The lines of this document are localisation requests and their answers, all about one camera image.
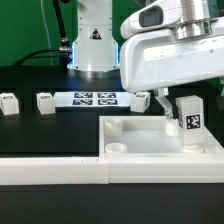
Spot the white U-shaped obstacle fence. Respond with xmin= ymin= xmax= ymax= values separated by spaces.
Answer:
xmin=0 ymin=119 xmax=224 ymax=186

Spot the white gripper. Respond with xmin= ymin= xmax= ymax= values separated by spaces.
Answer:
xmin=120 ymin=26 xmax=224 ymax=119

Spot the black cable with connector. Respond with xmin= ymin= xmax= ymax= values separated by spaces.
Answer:
xmin=13 ymin=0 xmax=74 ymax=67

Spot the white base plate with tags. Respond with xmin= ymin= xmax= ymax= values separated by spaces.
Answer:
xmin=54 ymin=91 xmax=132 ymax=107

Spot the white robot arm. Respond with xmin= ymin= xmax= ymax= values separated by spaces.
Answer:
xmin=68 ymin=0 xmax=224 ymax=92

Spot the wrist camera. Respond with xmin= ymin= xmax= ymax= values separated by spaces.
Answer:
xmin=120 ymin=0 xmax=182 ymax=39

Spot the white square tabletop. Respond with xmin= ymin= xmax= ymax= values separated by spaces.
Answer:
xmin=99 ymin=116 xmax=224 ymax=157

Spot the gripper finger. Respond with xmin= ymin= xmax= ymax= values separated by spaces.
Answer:
xmin=216 ymin=76 xmax=224 ymax=110

